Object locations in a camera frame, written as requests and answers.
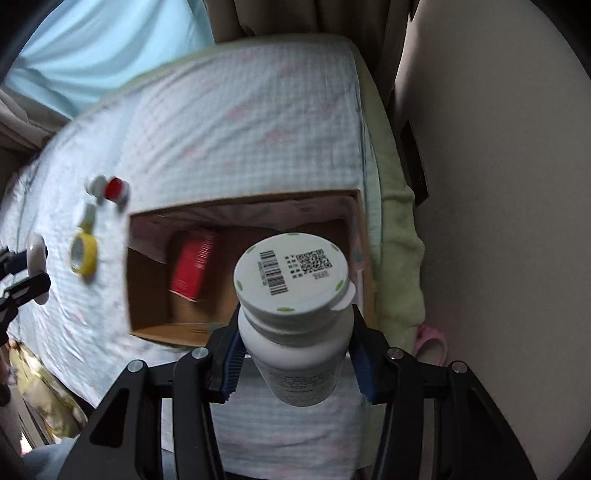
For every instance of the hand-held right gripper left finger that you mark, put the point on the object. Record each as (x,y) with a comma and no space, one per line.
(229,369)

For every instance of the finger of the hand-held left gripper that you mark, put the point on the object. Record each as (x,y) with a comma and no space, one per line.
(25,286)

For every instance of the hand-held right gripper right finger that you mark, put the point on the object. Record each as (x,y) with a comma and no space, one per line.
(364,374)

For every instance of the white round object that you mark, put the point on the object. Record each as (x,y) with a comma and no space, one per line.
(38,258)

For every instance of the white plastic bottle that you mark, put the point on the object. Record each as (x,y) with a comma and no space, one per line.
(290,304)

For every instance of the cardboard box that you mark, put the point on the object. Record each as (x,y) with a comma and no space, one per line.
(240,263)

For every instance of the yellow tape roll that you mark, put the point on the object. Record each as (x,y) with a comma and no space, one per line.
(83,254)

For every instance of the pink slipper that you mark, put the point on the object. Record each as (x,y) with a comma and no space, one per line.
(431,345)

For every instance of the small white yellow bottle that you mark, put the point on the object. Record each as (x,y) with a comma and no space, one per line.
(87,217)

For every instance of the patterned yellow cloth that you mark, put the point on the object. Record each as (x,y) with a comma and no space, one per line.
(44,387)

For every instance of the white cap bottle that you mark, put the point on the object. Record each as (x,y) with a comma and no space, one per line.
(96,185)

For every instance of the red cap bottle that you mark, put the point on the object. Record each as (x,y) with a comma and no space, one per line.
(115,189)

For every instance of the checkered bed sheet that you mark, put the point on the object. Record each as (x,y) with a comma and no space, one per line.
(207,152)

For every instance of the light blue curtain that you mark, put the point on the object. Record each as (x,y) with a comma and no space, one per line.
(97,46)

